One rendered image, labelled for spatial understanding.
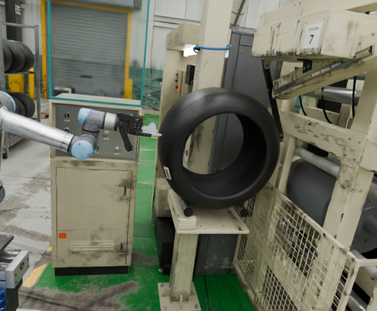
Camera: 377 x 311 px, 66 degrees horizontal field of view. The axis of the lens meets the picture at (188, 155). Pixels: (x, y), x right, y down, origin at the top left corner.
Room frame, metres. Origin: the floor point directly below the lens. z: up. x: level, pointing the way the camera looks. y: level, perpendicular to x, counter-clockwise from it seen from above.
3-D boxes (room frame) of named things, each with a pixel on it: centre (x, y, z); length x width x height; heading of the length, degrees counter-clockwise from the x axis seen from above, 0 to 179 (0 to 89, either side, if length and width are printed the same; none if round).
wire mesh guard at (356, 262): (1.28, -0.50, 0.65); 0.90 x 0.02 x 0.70; 13
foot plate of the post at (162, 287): (1.67, -0.05, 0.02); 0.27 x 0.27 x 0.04; 13
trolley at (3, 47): (4.41, 2.92, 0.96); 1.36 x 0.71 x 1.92; 5
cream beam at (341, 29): (1.37, -0.45, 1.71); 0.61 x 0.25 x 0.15; 13
